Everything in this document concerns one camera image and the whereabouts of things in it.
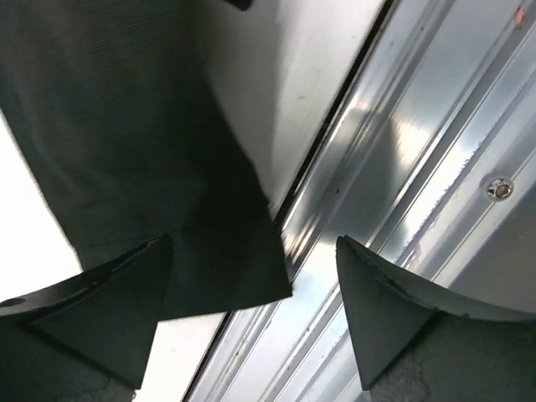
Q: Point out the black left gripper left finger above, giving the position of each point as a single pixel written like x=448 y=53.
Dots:
x=87 y=338

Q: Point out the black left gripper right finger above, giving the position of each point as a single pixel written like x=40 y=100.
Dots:
x=414 y=340

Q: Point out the black long sleeve shirt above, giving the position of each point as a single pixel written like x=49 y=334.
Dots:
x=110 y=107

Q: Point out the rail screw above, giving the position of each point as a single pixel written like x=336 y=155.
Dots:
x=499 y=188

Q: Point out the aluminium front rail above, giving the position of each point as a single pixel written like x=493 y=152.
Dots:
x=445 y=101

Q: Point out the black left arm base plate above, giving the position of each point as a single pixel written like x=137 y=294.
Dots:
x=242 y=5

